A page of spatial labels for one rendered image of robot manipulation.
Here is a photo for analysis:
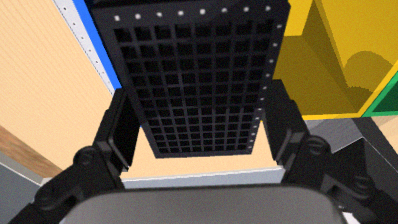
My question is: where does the blue open bin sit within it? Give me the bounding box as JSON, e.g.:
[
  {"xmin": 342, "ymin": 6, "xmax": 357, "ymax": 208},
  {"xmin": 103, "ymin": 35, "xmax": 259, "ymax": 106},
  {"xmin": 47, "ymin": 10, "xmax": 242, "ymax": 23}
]
[{"xmin": 72, "ymin": 0, "xmax": 124, "ymax": 90}]

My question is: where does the yellow bin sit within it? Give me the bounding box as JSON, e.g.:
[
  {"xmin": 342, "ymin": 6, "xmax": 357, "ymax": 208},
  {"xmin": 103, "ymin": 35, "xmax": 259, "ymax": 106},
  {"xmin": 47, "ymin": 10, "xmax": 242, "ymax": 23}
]
[{"xmin": 273, "ymin": 0, "xmax": 398, "ymax": 120}]

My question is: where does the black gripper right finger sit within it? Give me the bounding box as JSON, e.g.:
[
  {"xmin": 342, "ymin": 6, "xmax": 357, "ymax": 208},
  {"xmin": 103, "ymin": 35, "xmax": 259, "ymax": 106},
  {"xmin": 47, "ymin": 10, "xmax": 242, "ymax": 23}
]
[{"xmin": 261, "ymin": 79, "xmax": 398, "ymax": 224}]

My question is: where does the green bin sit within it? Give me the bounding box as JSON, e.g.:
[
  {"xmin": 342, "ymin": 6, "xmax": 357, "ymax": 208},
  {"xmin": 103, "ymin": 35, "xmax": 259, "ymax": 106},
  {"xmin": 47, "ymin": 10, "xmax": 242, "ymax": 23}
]
[{"xmin": 361, "ymin": 70, "xmax": 398, "ymax": 117}]

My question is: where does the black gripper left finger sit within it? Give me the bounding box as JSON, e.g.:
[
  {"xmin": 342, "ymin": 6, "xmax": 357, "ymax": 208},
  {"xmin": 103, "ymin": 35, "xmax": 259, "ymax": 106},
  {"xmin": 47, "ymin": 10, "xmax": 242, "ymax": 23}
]
[{"xmin": 8, "ymin": 88, "xmax": 141, "ymax": 224}]

